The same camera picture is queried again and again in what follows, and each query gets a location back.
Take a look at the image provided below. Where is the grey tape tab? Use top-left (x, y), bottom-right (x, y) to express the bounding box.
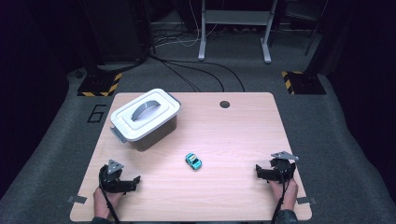
top-left (295, 196), bottom-right (318, 205)
top-left (67, 195), bottom-right (89, 205)

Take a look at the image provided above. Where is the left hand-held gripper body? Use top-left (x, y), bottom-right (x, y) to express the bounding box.
top-left (98, 159), bottom-right (135, 194)

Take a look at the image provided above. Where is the white metal stand frame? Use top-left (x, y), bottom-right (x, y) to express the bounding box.
top-left (197, 0), bottom-right (279, 64)

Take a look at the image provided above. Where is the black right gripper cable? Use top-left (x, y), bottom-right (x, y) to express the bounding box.
top-left (272, 160), bottom-right (290, 224)

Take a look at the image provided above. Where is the white floor cable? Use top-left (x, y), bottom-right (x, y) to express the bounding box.
top-left (154, 0), bottom-right (219, 49)

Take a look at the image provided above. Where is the person's right hand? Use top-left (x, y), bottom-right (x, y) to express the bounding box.
top-left (268, 178), bottom-right (300, 213)

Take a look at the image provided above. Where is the blue toy car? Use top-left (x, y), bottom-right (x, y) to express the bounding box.
top-left (185, 152), bottom-right (203, 171)

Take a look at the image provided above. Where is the brown transparent storage box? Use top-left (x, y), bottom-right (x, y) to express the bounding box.
top-left (109, 91), bottom-right (182, 152)

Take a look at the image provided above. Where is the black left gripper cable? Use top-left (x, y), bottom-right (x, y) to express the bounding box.
top-left (98, 174), bottom-right (121, 224)

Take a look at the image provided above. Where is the dark box-shaped equipment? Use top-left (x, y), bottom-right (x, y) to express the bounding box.
top-left (81, 0), bottom-right (154, 73)

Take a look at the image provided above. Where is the white lid with grey handle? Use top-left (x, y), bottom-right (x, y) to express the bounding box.
top-left (110, 88), bottom-right (182, 143)

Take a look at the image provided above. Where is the person's left hand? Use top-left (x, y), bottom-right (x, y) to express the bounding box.
top-left (92, 186), bottom-right (124, 218)

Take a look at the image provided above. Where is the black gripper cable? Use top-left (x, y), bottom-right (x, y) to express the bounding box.
top-left (272, 160), bottom-right (290, 224)
top-left (98, 174), bottom-right (121, 224)

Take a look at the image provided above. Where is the black yellow striped stand base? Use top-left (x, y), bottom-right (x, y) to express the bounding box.
top-left (281, 70), bottom-right (328, 95)
top-left (77, 72), bottom-right (123, 97)

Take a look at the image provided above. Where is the long black floor cable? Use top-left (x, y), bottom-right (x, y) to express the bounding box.
top-left (148, 54), bottom-right (246, 93)

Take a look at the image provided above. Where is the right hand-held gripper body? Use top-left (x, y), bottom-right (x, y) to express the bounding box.
top-left (264, 150), bottom-right (300, 182)

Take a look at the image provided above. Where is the black stand post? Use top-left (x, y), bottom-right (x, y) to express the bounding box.
top-left (305, 0), bottom-right (332, 76)

